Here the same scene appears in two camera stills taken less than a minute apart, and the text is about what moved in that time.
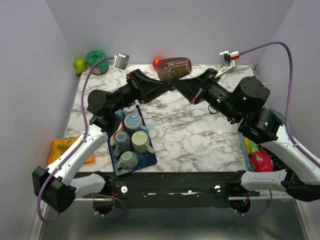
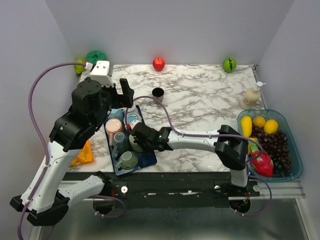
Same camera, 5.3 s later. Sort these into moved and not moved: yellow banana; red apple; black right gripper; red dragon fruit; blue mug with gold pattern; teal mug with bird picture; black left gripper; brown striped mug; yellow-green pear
Moved: black left gripper; black right gripper; brown striped mug
Not moved: yellow banana; yellow-green pear; blue mug with gold pattern; red apple; teal mug with bird picture; red dragon fruit
